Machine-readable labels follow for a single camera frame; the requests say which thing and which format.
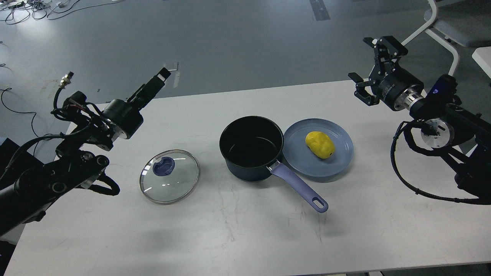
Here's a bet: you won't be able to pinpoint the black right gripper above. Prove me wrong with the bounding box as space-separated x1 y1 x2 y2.
348 36 424 111

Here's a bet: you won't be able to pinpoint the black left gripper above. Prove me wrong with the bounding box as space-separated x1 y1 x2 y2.
103 67 171 140

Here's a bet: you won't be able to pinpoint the glass pot lid blue knob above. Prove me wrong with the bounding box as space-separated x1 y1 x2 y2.
139 149 200 205

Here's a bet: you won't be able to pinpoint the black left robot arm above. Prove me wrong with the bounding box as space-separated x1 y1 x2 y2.
1 67 171 235

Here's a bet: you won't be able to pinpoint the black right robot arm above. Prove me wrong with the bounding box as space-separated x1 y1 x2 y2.
348 36 491 205

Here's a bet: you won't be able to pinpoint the white office chair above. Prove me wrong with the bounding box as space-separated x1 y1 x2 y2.
402 0 491 76

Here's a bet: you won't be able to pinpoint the white table corner right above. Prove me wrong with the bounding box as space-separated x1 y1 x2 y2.
472 46 491 78

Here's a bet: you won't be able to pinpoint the blue-grey plate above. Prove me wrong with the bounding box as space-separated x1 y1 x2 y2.
283 118 354 180

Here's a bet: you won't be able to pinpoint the black box at left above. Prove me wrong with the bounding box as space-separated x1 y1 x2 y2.
0 137 43 185

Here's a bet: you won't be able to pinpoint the dark blue saucepan purple handle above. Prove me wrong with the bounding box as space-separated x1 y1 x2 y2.
219 116 328 213

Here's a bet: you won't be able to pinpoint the tangled cables on floor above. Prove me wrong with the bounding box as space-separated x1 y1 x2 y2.
0 0 123 26

